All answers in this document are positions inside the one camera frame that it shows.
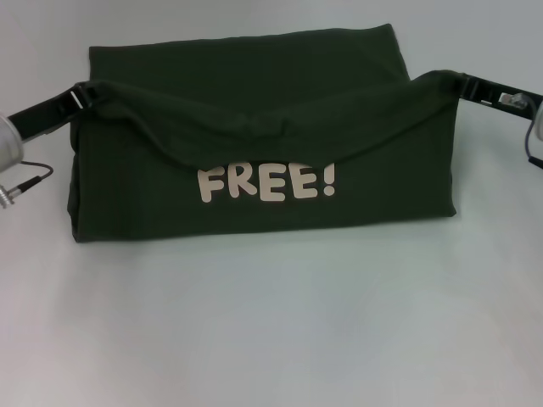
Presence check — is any left arm gripper cable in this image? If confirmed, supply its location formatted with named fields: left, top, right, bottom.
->
left=0, top=163, right=55, bottom=209

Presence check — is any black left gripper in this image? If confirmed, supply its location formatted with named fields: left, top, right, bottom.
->
left=5, top=81, right=98, bottom=140

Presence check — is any dark green t-shirt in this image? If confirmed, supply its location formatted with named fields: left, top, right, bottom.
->
left=70, top=23, right=463, bottom=246

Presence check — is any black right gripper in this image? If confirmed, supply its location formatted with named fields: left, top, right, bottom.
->
left=455, top=71, right=543, bottom=123

